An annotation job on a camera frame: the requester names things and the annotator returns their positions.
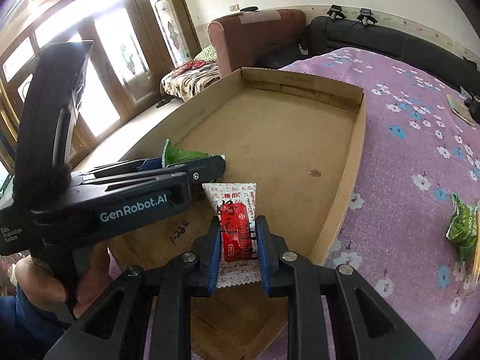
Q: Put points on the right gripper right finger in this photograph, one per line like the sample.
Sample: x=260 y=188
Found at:
x=364 y=325

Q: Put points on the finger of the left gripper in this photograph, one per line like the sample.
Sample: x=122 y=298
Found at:
x=194 y=172
x=122 y=167

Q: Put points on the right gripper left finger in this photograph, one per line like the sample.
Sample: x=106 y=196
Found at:
x=146 y=314

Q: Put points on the dark green snack bag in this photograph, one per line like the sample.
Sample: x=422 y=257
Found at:
x=172 y=155

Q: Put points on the white red snack packet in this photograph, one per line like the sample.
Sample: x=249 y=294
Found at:
x=235 y=208

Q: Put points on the green peas snack bag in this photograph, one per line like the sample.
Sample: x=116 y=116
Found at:
x=463 y=227

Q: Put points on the person left hand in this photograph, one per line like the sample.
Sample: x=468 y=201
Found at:
x=47 y=293

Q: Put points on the patterned blanket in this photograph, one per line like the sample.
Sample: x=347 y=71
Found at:
x=192 y=77

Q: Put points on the cardboard tray box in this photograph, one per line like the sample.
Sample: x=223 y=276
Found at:
x=300 y=138

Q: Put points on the maroon armchair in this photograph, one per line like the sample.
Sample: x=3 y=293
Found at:
x=241 y=39

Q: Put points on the purple floral tablecloth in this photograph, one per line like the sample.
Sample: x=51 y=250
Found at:
x=416 y=156

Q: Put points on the black leather sofa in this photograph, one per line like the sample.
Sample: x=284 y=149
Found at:
x=324 y=35

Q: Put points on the small olive notebook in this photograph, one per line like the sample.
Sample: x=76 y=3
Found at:
x=460 y=110

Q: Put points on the black pen cup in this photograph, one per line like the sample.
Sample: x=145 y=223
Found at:
x=473 y=105

